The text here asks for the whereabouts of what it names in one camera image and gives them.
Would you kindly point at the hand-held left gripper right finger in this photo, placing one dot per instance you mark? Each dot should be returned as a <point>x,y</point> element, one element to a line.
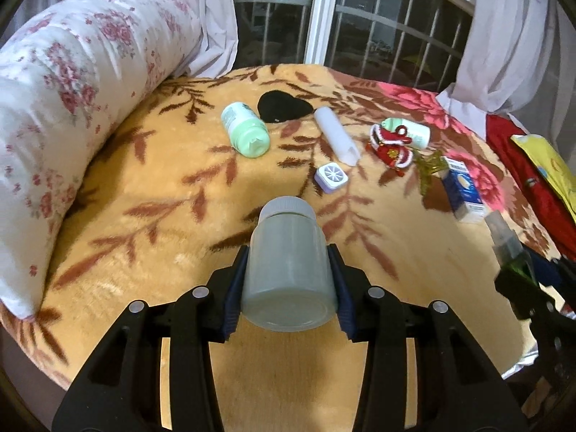
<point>344,297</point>

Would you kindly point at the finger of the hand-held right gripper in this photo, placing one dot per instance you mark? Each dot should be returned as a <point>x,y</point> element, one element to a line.
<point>517,294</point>

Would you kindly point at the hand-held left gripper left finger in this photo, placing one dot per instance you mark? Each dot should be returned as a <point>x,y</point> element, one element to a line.
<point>234,290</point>

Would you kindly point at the grey translucent plastic jar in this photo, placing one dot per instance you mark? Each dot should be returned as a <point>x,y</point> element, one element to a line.
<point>288,261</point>

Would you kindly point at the clear green spray bottle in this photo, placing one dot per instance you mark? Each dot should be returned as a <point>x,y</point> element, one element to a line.
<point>501,234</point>

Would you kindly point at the white bed sheet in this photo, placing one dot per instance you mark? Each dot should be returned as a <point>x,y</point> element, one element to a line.
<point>524,362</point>

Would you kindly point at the blue and white carton box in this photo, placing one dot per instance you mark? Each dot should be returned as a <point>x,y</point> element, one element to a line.
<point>463,189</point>

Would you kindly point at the white and purple square case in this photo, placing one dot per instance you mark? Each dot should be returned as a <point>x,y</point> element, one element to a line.
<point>332,176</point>

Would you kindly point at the yellow floral plush blanket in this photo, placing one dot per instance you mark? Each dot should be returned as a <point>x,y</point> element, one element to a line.
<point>180,180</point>

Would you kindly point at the yellow printed pillow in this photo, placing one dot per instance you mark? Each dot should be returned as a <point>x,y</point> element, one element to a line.
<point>549,166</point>

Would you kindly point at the red cloth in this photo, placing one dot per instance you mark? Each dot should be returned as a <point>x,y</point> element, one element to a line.
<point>517,162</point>

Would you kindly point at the red and white ornament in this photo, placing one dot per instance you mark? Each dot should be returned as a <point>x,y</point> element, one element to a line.
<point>390,146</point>

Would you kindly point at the green and white bottle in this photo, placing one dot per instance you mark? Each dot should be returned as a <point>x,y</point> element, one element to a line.
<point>245,128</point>

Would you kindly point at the white plastic tube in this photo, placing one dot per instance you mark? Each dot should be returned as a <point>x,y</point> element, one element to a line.
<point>335,132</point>

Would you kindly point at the white bottle with green label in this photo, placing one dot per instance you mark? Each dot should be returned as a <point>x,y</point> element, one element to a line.
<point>418,135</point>

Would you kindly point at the black heart-shaped pad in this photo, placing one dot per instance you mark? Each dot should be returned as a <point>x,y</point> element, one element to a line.
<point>283,105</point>

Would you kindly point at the white rose-print rolled quilt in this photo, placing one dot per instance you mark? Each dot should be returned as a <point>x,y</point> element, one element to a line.
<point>67,99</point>

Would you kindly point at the white sheer curtain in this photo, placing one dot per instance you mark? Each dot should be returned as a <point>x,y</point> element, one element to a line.
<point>508,31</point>
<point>211,9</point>

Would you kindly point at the white-framed barred window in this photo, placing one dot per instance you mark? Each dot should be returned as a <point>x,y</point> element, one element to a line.
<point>321,9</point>

